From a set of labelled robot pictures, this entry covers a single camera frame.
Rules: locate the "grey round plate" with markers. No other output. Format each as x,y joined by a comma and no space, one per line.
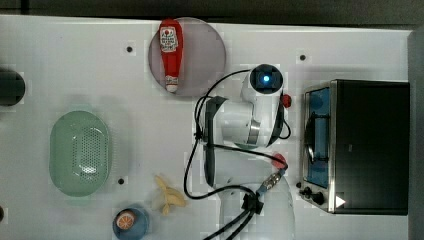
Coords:
203,59

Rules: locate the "black frying pan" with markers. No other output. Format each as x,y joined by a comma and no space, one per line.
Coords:
12,88

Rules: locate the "red ketchup bottle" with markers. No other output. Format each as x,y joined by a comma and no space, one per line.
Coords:
171,43

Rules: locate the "peeled toy banana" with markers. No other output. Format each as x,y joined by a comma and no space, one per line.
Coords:
167,197

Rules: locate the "orange slice toy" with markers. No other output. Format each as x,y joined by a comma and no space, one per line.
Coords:
125,219

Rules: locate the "pink strawberry toy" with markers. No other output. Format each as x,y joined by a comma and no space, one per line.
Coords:
279,161

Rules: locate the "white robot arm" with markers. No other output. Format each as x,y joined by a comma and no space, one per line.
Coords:
255,202

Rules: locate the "silver toaster oven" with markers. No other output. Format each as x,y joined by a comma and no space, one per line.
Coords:
355,147

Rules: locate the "blue bowl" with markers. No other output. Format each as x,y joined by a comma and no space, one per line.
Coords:
140,228

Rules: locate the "green perforated colander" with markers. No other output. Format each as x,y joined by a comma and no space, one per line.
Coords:
80,158

